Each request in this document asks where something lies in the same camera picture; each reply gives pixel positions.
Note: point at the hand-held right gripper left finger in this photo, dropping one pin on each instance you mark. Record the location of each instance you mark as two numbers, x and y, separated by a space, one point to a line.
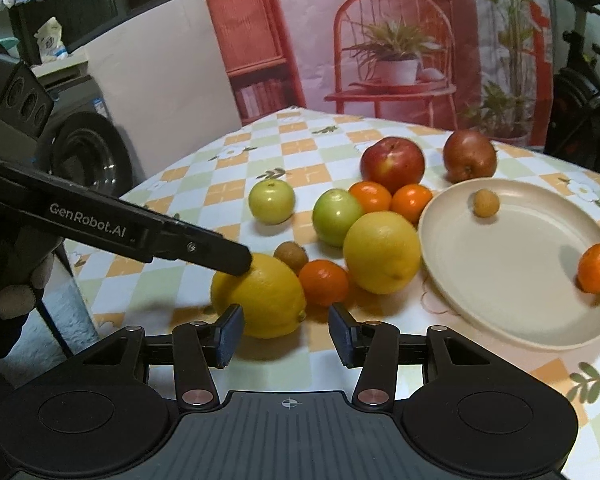
230 335

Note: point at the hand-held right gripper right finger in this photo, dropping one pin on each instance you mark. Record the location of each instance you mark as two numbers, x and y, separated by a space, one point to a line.
342 335

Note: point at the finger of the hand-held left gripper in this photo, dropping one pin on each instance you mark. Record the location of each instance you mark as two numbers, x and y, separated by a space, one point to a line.
215 250

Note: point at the yellow lemon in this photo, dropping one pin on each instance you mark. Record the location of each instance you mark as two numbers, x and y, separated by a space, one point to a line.
267 300

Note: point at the orange mandarin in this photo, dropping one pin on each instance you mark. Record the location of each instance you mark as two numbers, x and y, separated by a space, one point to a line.
370 195
412 203
598 268
324 283

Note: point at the yellow-green apple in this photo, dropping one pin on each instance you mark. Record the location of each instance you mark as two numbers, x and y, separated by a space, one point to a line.
272 202

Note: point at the dark brown longan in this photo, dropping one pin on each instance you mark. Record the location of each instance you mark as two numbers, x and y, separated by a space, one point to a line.
290 256

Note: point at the round yellow orange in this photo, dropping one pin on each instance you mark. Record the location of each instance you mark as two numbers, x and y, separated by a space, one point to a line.
382 255

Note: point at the green apple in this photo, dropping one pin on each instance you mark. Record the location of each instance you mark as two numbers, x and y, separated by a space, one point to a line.
336 217

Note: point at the beige plate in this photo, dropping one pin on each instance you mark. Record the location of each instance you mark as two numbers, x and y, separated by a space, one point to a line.
509 275

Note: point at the light brown longan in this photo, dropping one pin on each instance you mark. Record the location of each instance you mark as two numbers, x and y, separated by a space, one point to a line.
486 203

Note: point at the dark red apple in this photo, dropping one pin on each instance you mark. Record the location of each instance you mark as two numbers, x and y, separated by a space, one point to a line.
469 155

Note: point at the person's left hand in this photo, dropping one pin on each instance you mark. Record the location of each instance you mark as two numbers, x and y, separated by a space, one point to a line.
15 302

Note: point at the checkered flower tablecloth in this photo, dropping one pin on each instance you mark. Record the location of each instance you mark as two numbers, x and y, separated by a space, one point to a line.
220 210

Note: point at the grey washing machine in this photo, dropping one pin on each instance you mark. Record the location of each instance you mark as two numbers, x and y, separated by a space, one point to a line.
95 155

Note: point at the white plastic bag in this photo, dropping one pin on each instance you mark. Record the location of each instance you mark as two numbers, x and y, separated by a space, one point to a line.
50 40

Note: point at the white board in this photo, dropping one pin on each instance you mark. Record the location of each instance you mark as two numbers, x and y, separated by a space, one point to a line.
155 85

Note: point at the printed backdrop cloth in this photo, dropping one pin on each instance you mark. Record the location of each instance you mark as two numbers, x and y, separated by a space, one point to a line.
310 20

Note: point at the black exercise bike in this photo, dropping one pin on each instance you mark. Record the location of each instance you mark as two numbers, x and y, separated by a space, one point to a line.
574 95

